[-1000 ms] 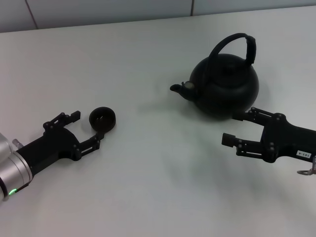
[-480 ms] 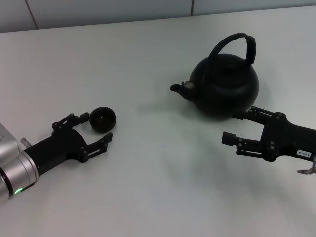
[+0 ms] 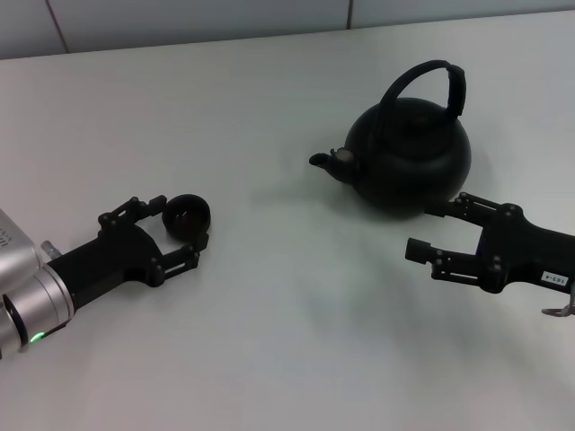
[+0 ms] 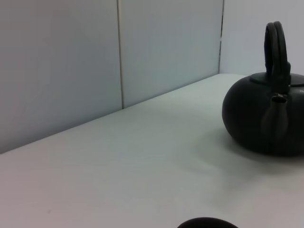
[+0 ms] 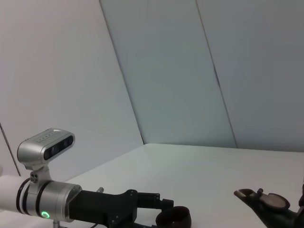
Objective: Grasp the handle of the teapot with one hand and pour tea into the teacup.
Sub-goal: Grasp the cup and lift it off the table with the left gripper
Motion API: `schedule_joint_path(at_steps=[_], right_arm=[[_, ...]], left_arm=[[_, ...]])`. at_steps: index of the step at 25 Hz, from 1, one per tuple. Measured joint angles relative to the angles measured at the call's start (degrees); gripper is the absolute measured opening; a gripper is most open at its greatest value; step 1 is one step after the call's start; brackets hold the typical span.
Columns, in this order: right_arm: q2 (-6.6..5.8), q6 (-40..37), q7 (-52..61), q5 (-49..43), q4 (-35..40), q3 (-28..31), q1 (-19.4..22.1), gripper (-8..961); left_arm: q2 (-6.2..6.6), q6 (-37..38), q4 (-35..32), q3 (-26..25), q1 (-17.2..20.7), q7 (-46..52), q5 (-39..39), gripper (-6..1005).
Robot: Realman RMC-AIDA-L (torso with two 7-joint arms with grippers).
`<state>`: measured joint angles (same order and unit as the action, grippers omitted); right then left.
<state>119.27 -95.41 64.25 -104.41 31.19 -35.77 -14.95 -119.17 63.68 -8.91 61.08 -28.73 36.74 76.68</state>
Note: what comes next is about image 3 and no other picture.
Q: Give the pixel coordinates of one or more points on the black round teapot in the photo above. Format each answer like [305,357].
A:
[404,179]

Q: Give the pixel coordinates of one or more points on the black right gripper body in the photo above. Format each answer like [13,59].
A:
[525,256]

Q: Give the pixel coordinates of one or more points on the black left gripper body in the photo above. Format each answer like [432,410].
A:
[112,260]

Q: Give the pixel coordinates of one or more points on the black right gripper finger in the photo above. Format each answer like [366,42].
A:
[418,250]
[476,208]

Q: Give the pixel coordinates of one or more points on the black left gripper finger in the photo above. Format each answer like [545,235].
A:
[126,211]
[186,258]

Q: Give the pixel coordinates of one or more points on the small black teacup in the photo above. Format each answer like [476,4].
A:
[191,224]

